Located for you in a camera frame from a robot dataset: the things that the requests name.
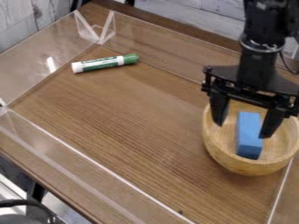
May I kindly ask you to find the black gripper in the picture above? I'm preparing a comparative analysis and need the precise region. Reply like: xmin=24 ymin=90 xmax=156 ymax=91
xmin=200 ymin=66 xmax=299 ymax=138

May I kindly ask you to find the blue rectangular block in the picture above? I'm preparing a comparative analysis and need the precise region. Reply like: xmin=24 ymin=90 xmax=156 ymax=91
xmin=236 ymin=111 xmax=263 ymax=160

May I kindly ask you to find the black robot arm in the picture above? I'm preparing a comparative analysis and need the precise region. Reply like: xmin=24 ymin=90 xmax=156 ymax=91
xmin=200 ymin=0 xmax=299 ymax=138

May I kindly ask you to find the brown wooden bowl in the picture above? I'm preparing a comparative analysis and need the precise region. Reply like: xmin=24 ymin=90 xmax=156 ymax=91
xmin=202 ymin=101 xmax=299 ymax=176

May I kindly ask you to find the green and white marker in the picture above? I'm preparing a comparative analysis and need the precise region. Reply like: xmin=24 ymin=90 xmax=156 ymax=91
xmin=71 ymin=53 xmax=139 ymax=74

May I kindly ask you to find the black table leg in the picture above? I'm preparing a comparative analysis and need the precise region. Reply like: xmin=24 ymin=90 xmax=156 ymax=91
xmin=32 ymin=183 xmax=45 ymax=202

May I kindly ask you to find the clear acrylic tray wall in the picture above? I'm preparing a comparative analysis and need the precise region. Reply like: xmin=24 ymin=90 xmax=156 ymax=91
xmin=0 ymin=4 xmax=299 ymax=224

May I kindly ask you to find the black cable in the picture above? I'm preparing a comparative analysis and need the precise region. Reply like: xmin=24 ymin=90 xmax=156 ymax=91
xmin=0 ymin=199 xmax=56 ymax=224

